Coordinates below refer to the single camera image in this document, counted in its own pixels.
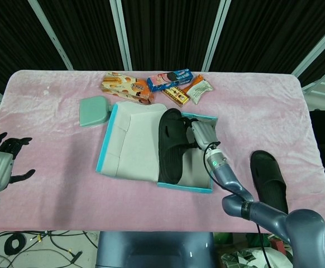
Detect blue cookie box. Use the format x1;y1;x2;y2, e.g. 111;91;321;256
146;68;194;93

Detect black floor cable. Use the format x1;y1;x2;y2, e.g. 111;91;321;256
25;231;99;268

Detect white orange snack packet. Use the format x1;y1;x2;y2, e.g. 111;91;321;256
182;74;215;106

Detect white double frame post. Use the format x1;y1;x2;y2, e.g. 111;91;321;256
109;0;133;70

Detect blue grey robot torso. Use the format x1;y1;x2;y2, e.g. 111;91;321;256
95;231;218;268

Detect black pleated curtain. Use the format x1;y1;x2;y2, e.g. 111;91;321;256
0;0;325;84

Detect teal cardboard shoe box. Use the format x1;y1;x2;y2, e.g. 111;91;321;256
95;102;218;195

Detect mint green dustpan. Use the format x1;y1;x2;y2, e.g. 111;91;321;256
79;95;114;128

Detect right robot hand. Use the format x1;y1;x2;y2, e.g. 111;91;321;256
182;117;222;152

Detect pink velvet table cloth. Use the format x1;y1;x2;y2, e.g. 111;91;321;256
0;69;325;233

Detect orange biscuit box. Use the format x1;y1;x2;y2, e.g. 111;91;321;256
100;71;155;106

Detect black rubber slipper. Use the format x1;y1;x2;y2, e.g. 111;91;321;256
249;150;289;214
158;108;200;185

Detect yellow red small box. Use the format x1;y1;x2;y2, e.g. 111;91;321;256
161;85;191;107

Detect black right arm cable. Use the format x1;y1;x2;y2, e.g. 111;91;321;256
203;141;274;268

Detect crumpled patterned bag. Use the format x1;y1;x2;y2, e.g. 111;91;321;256
221;249;267;268

